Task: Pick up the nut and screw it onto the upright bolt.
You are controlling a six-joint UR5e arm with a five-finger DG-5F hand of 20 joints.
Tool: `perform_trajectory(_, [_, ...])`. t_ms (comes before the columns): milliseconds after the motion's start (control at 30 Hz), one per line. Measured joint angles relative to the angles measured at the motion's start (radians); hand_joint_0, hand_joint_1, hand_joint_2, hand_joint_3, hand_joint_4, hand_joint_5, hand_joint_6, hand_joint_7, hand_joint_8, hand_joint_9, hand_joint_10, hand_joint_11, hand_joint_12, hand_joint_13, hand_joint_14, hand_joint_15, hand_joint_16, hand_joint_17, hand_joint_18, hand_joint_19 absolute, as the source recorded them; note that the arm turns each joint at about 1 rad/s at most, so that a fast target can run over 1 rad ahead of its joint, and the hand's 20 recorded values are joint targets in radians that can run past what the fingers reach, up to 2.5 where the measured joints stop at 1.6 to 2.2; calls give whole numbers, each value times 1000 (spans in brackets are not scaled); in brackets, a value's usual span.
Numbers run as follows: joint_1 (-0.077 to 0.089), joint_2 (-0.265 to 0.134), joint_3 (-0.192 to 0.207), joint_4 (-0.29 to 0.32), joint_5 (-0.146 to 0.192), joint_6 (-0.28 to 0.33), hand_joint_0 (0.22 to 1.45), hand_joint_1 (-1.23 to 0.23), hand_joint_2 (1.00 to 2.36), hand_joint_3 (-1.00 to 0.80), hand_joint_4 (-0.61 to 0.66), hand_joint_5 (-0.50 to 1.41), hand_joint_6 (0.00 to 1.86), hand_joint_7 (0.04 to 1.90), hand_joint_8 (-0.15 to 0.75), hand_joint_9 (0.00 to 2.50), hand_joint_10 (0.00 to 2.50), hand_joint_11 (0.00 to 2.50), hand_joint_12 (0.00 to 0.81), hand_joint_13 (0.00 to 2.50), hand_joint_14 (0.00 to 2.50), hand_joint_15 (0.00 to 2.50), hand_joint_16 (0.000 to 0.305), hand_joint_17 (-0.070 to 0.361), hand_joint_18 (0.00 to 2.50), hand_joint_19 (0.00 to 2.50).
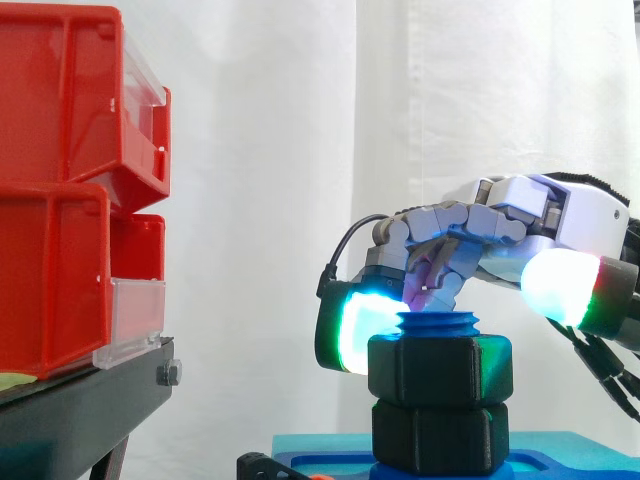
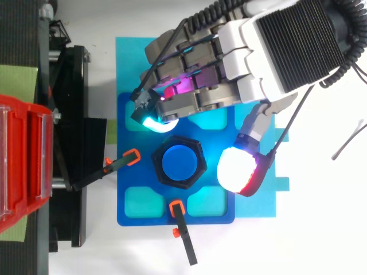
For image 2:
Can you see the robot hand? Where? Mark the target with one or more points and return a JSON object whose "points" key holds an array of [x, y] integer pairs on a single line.
{"points": [[258, 57]]}

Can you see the large black nut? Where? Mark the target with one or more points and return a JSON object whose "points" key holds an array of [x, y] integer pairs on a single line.
{"points": [[156, 164]]}

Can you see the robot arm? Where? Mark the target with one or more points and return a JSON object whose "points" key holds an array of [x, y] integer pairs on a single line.
{"points": [[339, 25]]}

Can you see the blue bolt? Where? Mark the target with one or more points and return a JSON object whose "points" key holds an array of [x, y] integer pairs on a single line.
{"points": [[180, 162]]}

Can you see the thin grey strip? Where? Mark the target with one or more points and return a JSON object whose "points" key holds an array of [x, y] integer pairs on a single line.
{"points": [[342, 150]]}

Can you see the turquoise plate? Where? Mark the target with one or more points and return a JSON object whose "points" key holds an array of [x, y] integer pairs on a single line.
{"points": [[129, 63]]}

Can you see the blue plate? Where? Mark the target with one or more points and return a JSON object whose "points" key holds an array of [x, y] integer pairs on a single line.
{"points": [[143, 177]]}

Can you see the black stand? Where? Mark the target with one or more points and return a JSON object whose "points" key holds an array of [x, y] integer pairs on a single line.
{"points": [[71, 114]]}

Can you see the black-and-orange clip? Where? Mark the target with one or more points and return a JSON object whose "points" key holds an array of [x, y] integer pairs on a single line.
{"points": [[186, 240], [94, 174]]}

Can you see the red bin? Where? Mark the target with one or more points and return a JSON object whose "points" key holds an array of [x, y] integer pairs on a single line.
{"points": [[25, 160]]}

